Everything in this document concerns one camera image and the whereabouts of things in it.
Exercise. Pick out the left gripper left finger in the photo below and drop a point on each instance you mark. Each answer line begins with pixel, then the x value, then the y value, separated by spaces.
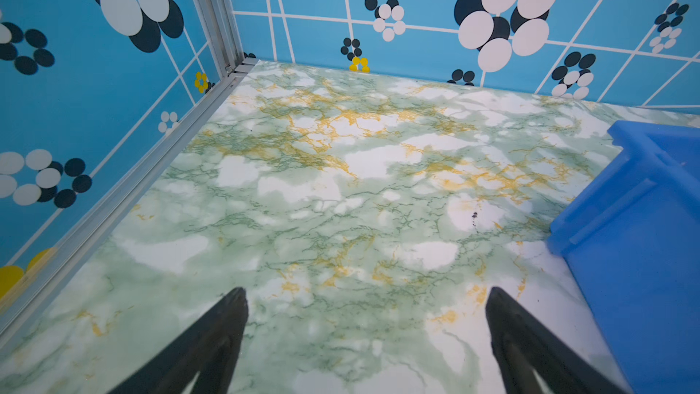
pixel 202 357

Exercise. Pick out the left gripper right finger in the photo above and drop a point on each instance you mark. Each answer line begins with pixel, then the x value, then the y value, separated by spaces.
pixel 528 354

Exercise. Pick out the blue plastic bin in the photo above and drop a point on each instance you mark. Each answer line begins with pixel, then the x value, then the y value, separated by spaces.
pixel 631 241

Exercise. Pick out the left floor aluminium rail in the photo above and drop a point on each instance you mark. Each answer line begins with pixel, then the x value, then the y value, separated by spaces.
pixel 41 285

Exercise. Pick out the left aluminium corner post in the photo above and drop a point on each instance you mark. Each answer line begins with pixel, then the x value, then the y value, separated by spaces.
pixel 222 32

